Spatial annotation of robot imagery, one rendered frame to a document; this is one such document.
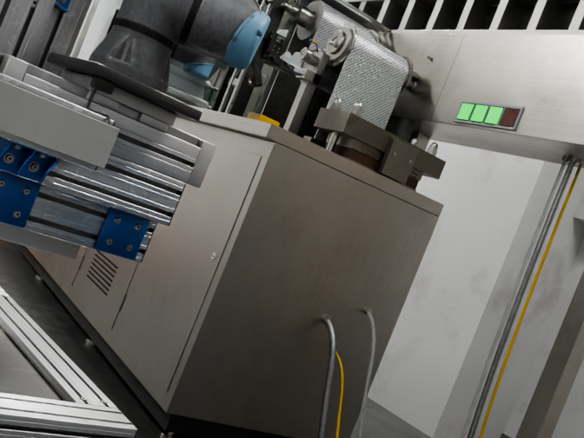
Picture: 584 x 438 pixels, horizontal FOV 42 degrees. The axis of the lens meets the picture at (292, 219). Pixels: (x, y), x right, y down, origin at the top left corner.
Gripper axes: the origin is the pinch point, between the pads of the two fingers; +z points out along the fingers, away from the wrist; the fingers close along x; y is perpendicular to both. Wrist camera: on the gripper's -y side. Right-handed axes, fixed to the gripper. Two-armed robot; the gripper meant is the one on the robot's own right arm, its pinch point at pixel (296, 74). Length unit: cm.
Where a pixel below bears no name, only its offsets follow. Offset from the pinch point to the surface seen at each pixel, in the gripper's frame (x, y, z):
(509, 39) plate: -30, 33, 46
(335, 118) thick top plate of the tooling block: -13.7, -8.7, 9.5
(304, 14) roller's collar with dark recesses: 27.7, 24.4, 9.6
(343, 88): -0.4, 3.0, 16.9
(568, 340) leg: -75, -42, 62
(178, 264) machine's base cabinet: -1, -65, -13
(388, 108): -0.4, 4.1, 35.5
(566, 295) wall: 40, -26, 208
